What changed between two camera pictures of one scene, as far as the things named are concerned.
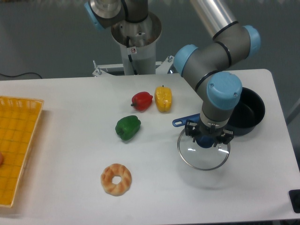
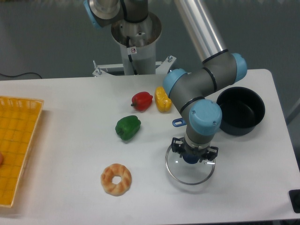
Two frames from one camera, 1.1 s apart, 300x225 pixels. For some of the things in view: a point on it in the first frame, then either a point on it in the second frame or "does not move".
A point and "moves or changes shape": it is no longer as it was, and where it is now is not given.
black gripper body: x=202 y=130 to x=189 y=149
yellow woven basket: x=19 y=118 does not move
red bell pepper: x=142 y=101 does not move
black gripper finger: x=190 y=129 to x=178 y=146
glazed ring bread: x=116 y=189 does not move
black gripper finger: x=226 y=137 to x=210 y=155
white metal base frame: x=161 y=67 does not move
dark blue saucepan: x=244 y=118 does not move
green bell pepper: x=128 y=128 does not move
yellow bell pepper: x=163 y=98 does not move
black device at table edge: x=294 y=195 does not move
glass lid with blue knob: x=201 y=154 moves or changes shape
